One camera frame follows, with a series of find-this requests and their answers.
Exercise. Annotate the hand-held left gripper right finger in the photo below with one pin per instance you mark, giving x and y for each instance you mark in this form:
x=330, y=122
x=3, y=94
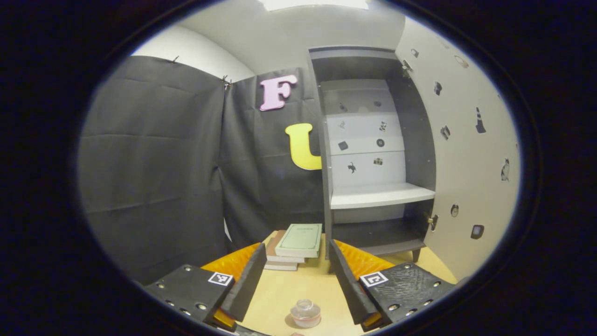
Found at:
x=347, y=284

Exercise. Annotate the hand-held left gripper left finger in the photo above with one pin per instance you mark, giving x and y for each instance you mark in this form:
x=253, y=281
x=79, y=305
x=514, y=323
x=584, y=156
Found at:
x=247, y=284

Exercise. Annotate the clear pink label bottle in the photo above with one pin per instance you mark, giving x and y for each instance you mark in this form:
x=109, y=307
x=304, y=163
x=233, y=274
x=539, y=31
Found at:
x=305, y=312

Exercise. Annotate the grey cabinet door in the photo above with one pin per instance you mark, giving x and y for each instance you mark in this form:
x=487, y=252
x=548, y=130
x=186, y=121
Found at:
x=466, y=186

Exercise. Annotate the grey cabinet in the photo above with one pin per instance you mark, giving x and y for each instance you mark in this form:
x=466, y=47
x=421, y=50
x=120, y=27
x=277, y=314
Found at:
x=364, y=65

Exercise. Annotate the white cabinet shelf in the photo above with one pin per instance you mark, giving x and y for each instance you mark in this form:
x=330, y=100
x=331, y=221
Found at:
x=380, y=196

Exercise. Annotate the metal cabinet hinge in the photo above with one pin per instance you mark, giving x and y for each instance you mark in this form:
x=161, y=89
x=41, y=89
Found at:
x=433, y=222
x=406, y=67

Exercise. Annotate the white book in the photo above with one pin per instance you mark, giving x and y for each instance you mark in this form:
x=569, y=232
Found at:
x=280, y=266

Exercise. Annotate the brown cover book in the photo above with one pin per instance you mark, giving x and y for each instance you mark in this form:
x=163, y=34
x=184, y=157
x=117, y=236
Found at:
x=279, y=240

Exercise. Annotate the black backdrop cloth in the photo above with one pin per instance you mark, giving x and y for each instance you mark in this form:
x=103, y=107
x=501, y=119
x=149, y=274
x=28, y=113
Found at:
x=149, y=163

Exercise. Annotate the large ceiling light panel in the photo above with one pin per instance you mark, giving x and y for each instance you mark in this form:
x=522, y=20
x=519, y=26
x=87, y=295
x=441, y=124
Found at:
x=312, y=3

